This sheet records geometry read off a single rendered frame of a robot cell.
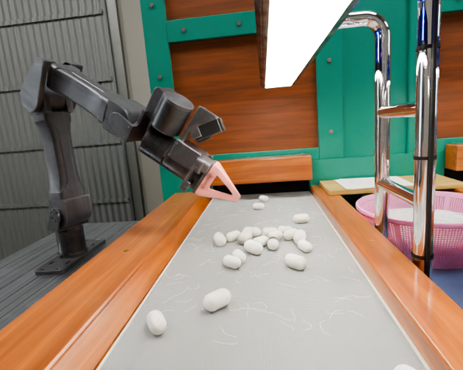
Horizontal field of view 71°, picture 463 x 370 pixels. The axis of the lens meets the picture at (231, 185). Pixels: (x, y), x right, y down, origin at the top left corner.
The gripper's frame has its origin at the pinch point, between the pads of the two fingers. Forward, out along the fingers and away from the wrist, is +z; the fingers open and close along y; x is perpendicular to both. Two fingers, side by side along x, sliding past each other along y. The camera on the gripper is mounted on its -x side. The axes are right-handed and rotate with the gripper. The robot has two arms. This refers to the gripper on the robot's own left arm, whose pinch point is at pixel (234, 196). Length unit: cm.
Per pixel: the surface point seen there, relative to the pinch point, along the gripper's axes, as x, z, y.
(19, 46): 36, -186, 173
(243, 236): 4.8, 5.3, -2.2
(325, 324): 0.2, 14.9, -26.2
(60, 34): 12, -163, 173
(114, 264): 15.9, -9.9, -14.8
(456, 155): -35, 44, 34
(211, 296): 6.3, 3.5, -23.8
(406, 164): -27, 37, 39
